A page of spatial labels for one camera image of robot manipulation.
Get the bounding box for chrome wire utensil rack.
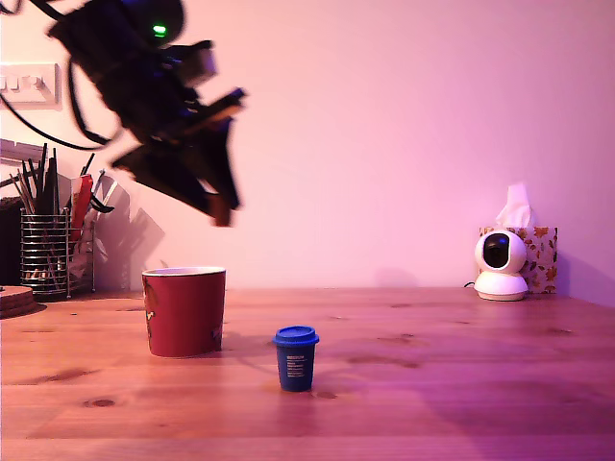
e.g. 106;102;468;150
19;206;96;300

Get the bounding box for silver tongs with black tips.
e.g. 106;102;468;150
88;167;116;216

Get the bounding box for red coffee mug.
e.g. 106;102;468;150
141;266;227;359

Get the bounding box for red handled utensil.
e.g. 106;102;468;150
70;174;95;241

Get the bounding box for white wall switch plate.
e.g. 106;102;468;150
0;62;62;112

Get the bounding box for leaf print tissue box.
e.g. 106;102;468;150
478;226;559;296

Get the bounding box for grey metal wall rail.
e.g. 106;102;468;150
0;137;48;168

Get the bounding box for round cork trivet stack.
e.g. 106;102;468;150
0;285;36;320

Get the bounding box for black spatula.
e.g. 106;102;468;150
36;142;62;216

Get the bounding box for brown coffee capsule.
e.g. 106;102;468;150
209;189;235;229

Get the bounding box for white tissue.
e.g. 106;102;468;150
494;182;533;230

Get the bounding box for small white round camera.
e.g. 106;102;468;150
474;229;529;303

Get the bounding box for dark basket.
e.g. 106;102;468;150
0;196;24;287

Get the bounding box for blue coffee capsule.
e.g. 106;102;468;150
272;326;321;393

